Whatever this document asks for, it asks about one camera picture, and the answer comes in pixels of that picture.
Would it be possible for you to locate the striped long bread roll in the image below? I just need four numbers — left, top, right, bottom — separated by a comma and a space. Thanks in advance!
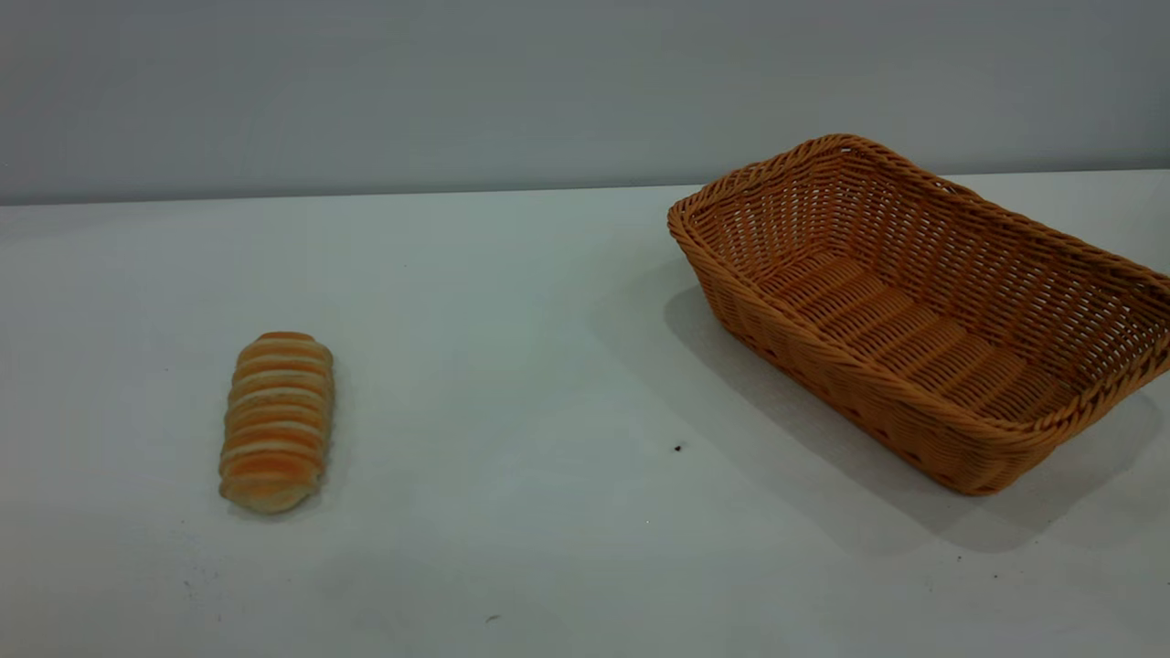
218, 331, 336, 515

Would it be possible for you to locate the orange woven wicker basket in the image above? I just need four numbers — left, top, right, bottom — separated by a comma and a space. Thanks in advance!
667, 133, 1170, 497

